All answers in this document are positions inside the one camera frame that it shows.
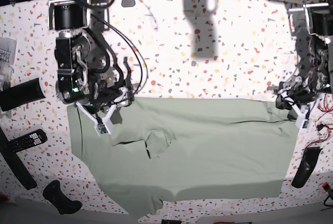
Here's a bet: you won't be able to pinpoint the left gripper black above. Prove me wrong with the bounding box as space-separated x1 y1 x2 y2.
275 85 316 110

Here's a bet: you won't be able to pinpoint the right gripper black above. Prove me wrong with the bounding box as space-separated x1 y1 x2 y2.
78 80 125 112

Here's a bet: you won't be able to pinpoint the light green T-shirt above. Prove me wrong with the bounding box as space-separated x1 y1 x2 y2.
67 97 299 218

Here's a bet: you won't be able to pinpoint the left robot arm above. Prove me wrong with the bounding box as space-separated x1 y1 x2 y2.
276 0 332 110

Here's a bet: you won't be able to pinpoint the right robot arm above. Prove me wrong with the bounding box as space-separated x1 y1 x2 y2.
48 0 138 113

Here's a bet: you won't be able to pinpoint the black curved pad right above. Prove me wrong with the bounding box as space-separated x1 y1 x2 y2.
291 147 322 189

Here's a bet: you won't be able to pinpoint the black remote control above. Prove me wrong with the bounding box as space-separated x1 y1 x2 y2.
8 129 47 153

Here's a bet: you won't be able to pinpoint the red connector bottom right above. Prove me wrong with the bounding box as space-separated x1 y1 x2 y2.
322 182 330 191

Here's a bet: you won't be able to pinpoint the small clear plastic container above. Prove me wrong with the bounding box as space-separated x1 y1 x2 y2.
0 64 13 90

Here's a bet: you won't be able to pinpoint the clear plastic parts box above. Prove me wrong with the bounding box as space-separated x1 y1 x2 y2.
0 38 17 66

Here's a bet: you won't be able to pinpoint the black game controller grip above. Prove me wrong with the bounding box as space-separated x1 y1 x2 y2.
43 180 83 215

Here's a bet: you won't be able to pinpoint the long black bar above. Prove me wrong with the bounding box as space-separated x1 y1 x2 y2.
1 129 37 190

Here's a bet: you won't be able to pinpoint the red object bottom left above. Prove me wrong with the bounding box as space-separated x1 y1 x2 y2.
0 194 9 202

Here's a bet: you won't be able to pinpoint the black small tool bottom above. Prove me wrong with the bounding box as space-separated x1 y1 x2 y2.
161 219 182 224

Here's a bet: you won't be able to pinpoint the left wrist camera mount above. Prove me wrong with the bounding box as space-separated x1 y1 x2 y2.
274 82 322 129

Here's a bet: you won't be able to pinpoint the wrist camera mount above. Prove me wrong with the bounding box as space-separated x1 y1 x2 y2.
75 86 133 136
274 82 322 129

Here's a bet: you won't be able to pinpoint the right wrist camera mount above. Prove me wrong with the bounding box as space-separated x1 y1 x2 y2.
75 86 133 136

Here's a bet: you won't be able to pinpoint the red and black wires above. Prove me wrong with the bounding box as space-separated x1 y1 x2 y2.
303 96 333 154

